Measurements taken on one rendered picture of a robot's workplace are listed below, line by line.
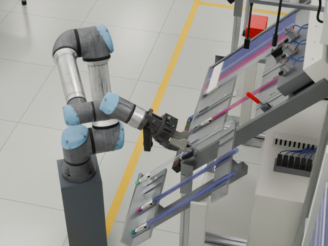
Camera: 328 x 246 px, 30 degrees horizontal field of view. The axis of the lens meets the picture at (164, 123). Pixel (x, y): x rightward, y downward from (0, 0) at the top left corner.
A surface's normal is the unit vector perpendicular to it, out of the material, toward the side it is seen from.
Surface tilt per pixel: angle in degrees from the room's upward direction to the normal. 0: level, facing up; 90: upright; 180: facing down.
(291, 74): 47
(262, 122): 90
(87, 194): 90
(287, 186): 0
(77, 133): 7
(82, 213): 90
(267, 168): 0
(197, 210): 90
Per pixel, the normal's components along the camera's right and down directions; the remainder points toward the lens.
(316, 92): -0.24, 0.64
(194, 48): 0.01, -0.75
